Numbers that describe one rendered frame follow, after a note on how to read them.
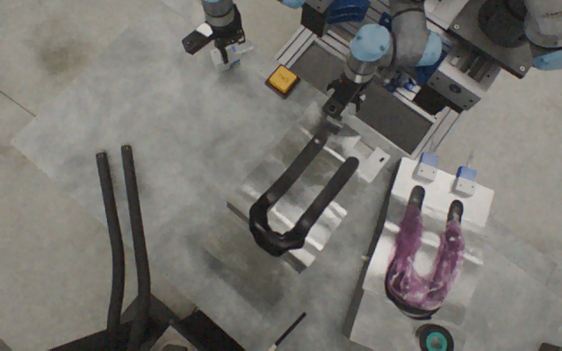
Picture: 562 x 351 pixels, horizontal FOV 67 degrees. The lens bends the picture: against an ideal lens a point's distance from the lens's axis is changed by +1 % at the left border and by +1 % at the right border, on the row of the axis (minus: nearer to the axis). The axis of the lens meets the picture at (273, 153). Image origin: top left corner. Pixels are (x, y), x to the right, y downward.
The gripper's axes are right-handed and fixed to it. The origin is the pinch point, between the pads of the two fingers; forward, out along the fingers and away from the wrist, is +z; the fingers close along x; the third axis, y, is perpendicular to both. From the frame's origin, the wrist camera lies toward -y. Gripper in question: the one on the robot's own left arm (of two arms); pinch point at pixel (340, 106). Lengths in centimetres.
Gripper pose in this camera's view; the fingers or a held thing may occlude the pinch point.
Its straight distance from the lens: 125.2
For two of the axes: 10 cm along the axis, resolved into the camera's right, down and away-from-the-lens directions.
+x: -7.8, -6.1, 1.6
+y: 6.3, -7.5, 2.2
